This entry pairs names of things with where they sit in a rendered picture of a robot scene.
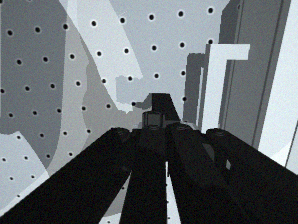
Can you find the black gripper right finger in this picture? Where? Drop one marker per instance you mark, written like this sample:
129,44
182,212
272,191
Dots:
260,190

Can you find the grey block with round holes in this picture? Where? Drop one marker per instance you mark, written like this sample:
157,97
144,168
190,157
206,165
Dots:
292,158

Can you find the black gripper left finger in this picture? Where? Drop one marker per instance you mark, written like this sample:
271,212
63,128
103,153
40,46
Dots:
82,190

